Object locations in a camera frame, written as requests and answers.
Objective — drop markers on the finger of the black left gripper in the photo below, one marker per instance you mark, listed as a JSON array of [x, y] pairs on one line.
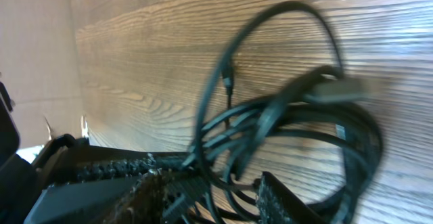
[[77, 186]]

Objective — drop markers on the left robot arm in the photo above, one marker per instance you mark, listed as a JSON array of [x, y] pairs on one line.
[[18, 176]]

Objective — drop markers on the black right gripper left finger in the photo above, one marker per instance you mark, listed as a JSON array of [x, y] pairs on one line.
[[142, 204]]

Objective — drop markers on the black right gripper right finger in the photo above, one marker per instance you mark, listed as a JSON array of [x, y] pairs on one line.
[[278, 205]]

